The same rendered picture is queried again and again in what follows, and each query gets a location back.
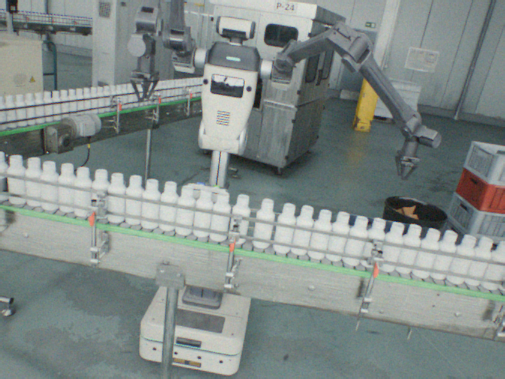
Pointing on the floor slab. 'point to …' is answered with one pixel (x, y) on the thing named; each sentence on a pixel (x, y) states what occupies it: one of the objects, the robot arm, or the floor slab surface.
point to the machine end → (271, 104)
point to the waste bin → (422, 209)
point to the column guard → (365, 108)
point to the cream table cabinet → (20, 66)
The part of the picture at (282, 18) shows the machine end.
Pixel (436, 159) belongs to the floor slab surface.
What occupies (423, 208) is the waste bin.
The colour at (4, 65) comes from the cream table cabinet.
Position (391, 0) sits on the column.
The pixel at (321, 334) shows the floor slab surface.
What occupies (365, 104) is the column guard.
